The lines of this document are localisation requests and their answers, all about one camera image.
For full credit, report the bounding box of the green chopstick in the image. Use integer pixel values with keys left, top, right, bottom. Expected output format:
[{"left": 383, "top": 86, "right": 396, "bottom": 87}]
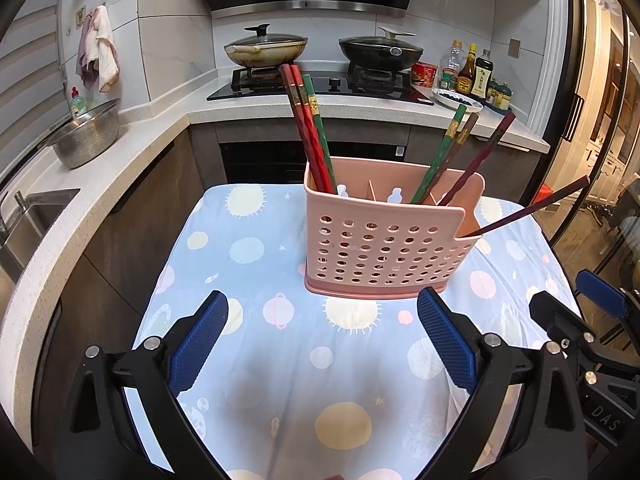
[
  {"left": 411, "top": 104, "right": 466, "bottom": 204},
  {"left": 303, "top": 74, "right": 337, "bottom": 194}
]

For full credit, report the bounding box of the pink perforated utensil holder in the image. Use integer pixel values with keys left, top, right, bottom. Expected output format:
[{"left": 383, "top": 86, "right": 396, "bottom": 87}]
[{"left": 304, "top": 157, "right": 485, "bottom": 300}]

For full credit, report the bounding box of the brown sauce bottle yellow cap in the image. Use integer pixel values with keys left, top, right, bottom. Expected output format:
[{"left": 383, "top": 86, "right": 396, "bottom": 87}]
[{"left": 456, "top": 44, "right": 476, "bottom": 96}]

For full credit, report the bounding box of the red instant noodle cup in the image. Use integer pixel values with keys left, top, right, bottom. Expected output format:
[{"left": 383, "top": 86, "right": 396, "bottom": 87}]
[{"left": 411, "top": 62, "right": 438, "bottom": 88}]

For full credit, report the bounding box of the clear plastic oil bottle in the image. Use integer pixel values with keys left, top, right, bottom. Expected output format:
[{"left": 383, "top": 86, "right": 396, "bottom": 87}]
[{"left": 438, "top": 39, "right": 462, "bottom": 90}]

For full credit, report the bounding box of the brown chopstick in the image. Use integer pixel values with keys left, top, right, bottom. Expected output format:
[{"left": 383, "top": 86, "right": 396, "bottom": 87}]
[{"left": 420, "top": 113, "right": 480, "bottom": 204}]

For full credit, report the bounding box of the dark soy sauce bottle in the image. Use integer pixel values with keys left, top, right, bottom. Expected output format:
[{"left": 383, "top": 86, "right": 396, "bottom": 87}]
[{"left": 470, "top": 49, "right": 494, "bottom": 102}]

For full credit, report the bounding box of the dark maroon chopstick in holder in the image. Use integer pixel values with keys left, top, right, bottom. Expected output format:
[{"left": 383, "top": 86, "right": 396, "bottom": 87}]
[{"left": 438, "top": 112, "right": 515, "bottom": 206}]

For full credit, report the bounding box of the dark red chopstick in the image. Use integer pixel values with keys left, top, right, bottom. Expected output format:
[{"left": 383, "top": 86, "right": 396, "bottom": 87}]
[{"left": 466, "top": 176, "right": 590, "bottom": 237}]

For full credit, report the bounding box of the pink hanging towel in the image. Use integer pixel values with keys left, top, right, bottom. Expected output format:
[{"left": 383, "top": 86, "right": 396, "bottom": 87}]
[{"left": 76, "top": 6, "right": 120, "bottom": 93}]

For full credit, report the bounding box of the beige frying pan with lid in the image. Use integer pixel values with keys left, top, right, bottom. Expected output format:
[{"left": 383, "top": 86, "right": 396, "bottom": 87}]
[{"left": 224, "top": 23, "right": 308, "bottom": 70}]

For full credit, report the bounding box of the black gas stove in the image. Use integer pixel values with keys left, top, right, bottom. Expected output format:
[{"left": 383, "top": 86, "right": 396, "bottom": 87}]
[{"left": 207, "top": 63, "right": 433, "bottom": 106}]

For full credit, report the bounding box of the green dish soap bottle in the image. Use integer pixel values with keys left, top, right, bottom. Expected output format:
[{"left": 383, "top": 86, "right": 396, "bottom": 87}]
[{"left": 70, "top": 87, "right": 88, "bottom": 117}]

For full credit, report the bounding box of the red chopstick in holder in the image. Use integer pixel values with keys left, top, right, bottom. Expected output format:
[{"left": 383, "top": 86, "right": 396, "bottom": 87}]
[{"left": 279, "top": 64, "right": 332, "bottom": 193}]

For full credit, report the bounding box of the seasoning jar set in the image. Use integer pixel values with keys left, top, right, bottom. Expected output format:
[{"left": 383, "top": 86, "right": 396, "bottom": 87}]
[{"left": 486, "top": 78, "right": 512, "bottom": 115}]

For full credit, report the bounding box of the white plate with food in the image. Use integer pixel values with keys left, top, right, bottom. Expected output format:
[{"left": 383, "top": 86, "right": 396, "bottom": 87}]
[{"left": 432, "top": 88, "right": 484, "bottom": 114}]

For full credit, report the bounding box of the black wok with lid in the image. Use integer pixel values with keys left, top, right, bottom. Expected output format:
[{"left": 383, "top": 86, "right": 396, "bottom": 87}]
[{"left": 338, "top": 27, "right": 423, "bottom": 73}]

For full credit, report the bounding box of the stainless steel sink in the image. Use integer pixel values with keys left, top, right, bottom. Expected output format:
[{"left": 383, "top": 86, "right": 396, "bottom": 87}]
[{"left": 1, "top": 188, "right": 79, "bottom": 285}]

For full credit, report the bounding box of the light blue patterned tablecloth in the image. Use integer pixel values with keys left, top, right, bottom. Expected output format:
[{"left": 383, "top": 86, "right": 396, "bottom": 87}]
[{"left": 134, "top": 184, "right": 579, "bottom": 479}]

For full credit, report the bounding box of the stainless steel bowl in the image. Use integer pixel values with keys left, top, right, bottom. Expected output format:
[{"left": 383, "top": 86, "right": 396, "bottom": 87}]
[{"left": 47, "top": 99, "right": 120, "bottom": 169}]

